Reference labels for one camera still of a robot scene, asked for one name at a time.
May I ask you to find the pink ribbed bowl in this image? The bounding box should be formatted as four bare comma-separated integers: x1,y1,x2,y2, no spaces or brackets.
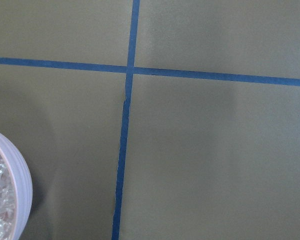
0,133,33,240

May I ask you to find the clear ice cubes pile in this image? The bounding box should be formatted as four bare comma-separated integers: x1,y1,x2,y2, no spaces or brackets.
0,155,15,240

